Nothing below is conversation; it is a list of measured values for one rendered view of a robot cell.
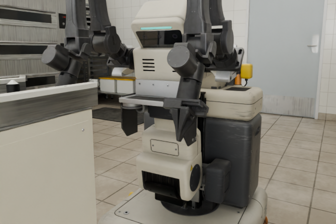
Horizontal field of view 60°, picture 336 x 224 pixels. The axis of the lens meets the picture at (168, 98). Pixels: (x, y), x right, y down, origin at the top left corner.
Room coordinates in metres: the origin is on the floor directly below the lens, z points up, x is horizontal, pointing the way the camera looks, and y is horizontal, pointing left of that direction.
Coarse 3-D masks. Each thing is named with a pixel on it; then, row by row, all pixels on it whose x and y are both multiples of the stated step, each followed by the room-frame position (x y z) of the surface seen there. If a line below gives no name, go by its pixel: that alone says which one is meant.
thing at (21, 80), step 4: (20, 76) 0.91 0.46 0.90; (24, 76) 0.90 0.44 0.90; (0, 80) 0.83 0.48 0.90; (4, 80) 0.84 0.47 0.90; (8, 80) 0.85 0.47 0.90; (16, 80) 0.87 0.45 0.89; (20, 80) 0.88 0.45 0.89; (24, 80) 0.90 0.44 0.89; (0, 84) 0.83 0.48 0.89; (4, 84) 0.84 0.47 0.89; (20, 84) 0.88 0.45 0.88; (24, 84) 0.90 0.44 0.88; (0, 88) 0.83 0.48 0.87; (4, 88) 0.84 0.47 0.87; (20, 88) 0.88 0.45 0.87; (24, 88) 0.89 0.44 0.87; (0, 92) 0.83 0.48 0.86; (4, 92) 0.84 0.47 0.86
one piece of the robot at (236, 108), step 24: (240, 72) 1.39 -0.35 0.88; (216, 96) 1.24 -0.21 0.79; (240, 96) 1.19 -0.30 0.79; (144, 120) 1.42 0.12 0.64; (216, 120) 1.24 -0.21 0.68; (240, 120) 1.21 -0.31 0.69; (216, 144) 1.23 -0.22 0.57; (240, 144) 1.18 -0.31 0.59; (240, 168) 1.18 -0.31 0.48; (240, 192) 1.18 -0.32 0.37
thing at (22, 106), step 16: (96, 80) 0.76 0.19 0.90; (0, 96) 0.53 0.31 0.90; (16, 96) 0.56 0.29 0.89; (32, 96) 0.59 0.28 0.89; (48, 96) 0.63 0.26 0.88; (64, 96) 0.66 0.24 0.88; (80, 96) 0.71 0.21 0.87; (96, 96) 0.76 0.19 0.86; (0, 112) 0.53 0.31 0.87; (16, 112) 0.56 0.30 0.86; (32, 112) 0.59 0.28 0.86; (48, 112) 0.62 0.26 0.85; (64, 112) 0.66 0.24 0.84
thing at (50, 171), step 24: (48, 120) 0.61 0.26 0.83; (72, 120) 0.67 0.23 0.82; (0, 144) 0.52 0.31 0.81; (24, 144) 0.56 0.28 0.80; (48, 144) 0.60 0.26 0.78; (72, 144) 0.66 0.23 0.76; (0, 168) 0.51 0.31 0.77; (24, 168) 0.55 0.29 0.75; (48, 168) 0.60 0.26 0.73; (72, 168) 0.66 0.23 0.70; (0, 192) 0.51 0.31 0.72; (24, 192) 0.55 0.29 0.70; (48, 192) 0.60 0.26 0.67; (72, 192) 0.66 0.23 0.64; (0, 216) 0.50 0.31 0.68; (24, 216) 0.54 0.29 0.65; (48, 216) 0.59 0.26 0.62; (72, 216) 0.65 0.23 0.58
